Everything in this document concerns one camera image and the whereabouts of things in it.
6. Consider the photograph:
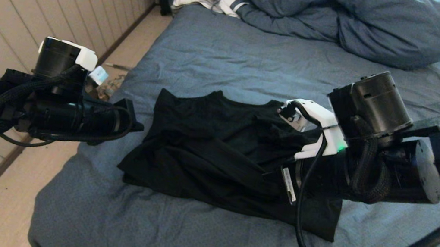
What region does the black moon print T-shirt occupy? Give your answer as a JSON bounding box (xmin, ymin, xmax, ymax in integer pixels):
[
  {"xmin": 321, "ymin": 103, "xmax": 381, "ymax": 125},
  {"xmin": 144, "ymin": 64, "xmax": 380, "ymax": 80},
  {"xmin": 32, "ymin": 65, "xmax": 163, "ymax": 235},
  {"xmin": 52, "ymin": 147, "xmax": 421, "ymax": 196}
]
[{"xmin": 111, "ymin": 77, "xmax": 357, "ymax": 243}]

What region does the patterned item on floor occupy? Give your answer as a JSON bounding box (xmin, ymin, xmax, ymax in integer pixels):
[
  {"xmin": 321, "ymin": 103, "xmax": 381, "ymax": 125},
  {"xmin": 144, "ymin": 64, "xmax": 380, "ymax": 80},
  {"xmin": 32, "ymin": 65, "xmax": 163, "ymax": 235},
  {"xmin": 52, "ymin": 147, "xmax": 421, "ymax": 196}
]
[{"xmin": 99, "ymin": 73, "xmax": 127, "ymax": 103}]

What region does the thin grey rod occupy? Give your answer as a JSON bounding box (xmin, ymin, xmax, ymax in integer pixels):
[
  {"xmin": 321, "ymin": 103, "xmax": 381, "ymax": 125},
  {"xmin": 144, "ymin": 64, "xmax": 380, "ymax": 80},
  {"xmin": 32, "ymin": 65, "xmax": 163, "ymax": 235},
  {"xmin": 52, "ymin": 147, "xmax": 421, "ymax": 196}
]
[{"xmin": 105, "ymin": 63, "xmax": 132, "ymax": 72}]

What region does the blue bed sheet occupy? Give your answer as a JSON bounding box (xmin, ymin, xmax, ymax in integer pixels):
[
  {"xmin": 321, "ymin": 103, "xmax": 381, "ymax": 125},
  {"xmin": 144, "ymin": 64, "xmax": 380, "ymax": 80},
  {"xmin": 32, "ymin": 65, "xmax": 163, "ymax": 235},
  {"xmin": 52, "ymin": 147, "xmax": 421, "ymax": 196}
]
[{"xmin": 26, "ymin": 0, "xmax": 440, "ymax": 247}]

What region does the crumpled blue duvet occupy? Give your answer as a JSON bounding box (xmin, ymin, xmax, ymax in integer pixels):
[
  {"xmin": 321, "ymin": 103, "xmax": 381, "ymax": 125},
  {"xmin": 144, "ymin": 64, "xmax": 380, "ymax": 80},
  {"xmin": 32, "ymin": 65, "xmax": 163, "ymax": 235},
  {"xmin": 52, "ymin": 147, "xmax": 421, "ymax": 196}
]
[{"xmin": 164, "ymin": 0, "xmax": 440, "ymax": 75}]

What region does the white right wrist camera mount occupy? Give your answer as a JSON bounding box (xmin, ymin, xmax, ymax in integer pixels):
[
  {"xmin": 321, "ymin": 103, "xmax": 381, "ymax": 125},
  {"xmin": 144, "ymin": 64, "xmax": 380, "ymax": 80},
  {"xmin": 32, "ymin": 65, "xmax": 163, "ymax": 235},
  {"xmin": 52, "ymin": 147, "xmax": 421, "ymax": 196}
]
[{"xmin": 271, "ymin": 96, "xmax": 354, "ymax": 167}]

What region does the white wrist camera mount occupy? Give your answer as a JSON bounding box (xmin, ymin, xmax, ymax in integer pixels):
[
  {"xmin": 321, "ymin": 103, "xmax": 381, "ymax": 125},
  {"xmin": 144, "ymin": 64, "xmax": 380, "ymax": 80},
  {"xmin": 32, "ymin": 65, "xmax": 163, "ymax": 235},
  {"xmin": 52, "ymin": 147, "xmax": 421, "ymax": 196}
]
[
  {"xmin": 271, "ymin": 96, "xmax": 354, "ymax": 167},
  {"xmin": 34, "ymin": 36, "xmax": 113, "ymax": 88}
]

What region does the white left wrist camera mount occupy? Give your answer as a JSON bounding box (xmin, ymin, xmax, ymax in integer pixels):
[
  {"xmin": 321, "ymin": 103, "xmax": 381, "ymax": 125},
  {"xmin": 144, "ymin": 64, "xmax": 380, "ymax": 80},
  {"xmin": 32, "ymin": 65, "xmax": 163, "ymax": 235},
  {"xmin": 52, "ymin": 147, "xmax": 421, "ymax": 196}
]
[{"xmin": 34, "ymin": 36, "xmax": 113, "ymax": 88}]

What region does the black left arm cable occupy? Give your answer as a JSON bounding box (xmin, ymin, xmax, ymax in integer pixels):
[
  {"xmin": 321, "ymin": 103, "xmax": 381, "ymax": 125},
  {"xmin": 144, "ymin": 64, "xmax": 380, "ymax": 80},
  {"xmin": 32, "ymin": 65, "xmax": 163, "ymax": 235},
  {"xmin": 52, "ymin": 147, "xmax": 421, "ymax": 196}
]
[{"xmin": 0, "ymin": 54, "xmax": 143, "ymax": 163}]

